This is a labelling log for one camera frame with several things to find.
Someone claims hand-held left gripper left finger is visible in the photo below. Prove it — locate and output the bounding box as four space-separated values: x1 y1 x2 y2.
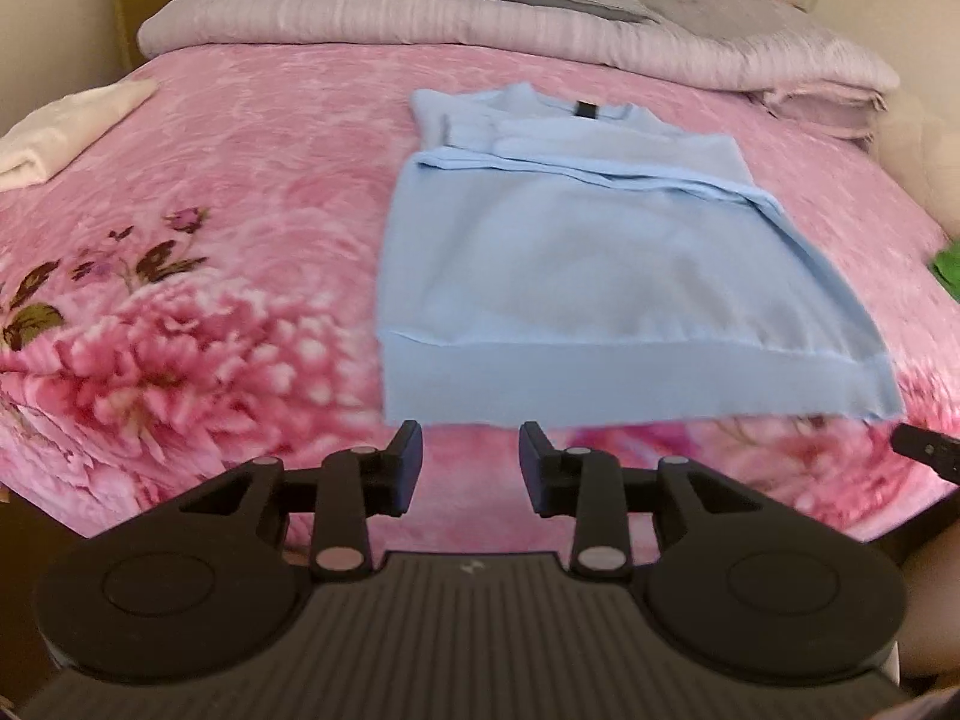
176 420 425 583

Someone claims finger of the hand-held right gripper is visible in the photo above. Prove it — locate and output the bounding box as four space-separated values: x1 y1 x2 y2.
892 424 960 485

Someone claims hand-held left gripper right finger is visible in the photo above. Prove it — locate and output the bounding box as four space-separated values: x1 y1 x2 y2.
516 420 766 583

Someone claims light blue sweater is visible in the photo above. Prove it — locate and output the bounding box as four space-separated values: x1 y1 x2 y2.
375 84 905 425

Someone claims person's right forearm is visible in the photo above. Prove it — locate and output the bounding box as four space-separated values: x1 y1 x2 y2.
900 529 960 700

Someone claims green knitted sweater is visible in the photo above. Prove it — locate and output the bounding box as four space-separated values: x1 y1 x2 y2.
930 240 960 287

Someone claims pink floral blanket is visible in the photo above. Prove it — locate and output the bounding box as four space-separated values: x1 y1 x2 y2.
0 41 960 541

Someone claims cream quilted headboard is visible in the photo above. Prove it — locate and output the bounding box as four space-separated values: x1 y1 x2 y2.
874 90 960 235

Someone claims pink pillow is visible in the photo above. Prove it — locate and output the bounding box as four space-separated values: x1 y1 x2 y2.
780 109 880 145
759 85 895 119

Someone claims striped lilac quilt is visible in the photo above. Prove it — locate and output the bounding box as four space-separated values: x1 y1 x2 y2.
137 0 901 92

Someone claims cream folded cloth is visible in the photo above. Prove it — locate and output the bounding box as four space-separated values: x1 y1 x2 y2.
0 77 160 193

